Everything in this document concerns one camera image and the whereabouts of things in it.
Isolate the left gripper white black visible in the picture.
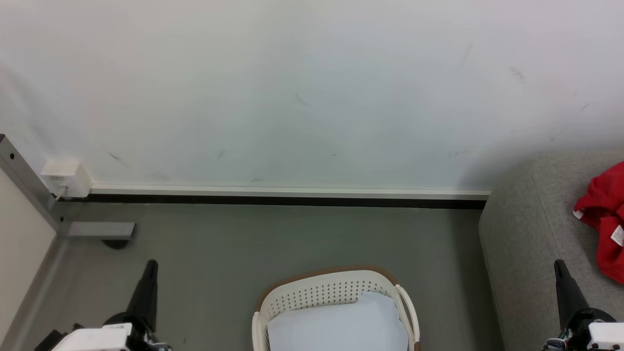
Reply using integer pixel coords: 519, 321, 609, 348
51, 259, 171, 351

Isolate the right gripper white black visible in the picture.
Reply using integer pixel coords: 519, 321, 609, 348
544, 259, 624, 351

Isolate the red jersey with white print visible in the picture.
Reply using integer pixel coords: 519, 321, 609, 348
574, 162, 624, 230

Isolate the grey fabric sofa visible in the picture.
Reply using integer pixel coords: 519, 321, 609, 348
479, 151, 624, 351

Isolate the cream partition panel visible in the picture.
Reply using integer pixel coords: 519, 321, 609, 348
0, 168, 58, 342

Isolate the white perforated laundry basket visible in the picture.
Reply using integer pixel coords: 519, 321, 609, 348
252, 266, 421, 351

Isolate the white baseboard with black strip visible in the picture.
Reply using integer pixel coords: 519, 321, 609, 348
90, 184, 490, 210

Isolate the pale white basket liner cloth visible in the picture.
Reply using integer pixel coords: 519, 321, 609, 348
267, 291, 409, 351

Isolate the white wall junction box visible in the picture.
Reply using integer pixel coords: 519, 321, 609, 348
40, 158, 93, 199

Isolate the grey metal frame post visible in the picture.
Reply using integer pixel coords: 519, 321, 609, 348
0, 134, 66, 237

